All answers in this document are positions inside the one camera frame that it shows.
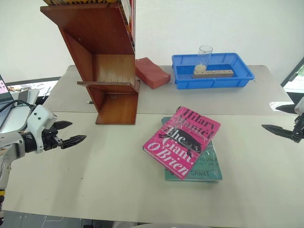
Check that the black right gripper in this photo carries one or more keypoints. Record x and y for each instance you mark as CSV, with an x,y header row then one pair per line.
x,y
299,130

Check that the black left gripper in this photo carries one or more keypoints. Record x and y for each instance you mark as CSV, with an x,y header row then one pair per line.
x,y
50,140

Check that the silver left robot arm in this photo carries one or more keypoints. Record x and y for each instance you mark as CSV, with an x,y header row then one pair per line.
x,y
9,147

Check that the brown wooden zigzag bookshelf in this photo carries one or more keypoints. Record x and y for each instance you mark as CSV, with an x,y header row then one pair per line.
x,y
104,69

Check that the teal hardcover book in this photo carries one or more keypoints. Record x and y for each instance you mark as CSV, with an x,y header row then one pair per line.
x,y
206,173

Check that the pink Giant O'Brien book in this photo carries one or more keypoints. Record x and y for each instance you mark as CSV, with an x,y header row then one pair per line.
x,y
175,140

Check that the grey flat box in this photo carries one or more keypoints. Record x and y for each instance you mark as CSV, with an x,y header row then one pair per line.
x,y
28,96

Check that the open laptop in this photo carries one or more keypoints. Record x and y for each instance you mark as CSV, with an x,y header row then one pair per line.
x,y
4,104

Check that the blue plastic bin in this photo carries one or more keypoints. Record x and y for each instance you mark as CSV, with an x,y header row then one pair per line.
x,y
213,80

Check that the wooden block with holes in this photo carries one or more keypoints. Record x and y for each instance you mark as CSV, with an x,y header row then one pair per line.
x,y
213,73

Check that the clear drinking glass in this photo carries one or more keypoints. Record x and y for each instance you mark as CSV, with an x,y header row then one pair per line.
x,y
204,57

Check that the red brick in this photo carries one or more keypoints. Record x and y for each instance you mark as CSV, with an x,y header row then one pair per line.
x,y
152,73

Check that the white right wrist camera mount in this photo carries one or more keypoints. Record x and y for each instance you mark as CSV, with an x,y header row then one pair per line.
x,y
300,107

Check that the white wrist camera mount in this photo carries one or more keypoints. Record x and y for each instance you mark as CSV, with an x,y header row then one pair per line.
x,y
300,107
39,117

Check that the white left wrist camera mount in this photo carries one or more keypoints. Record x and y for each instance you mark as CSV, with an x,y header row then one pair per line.
x,y
39,117

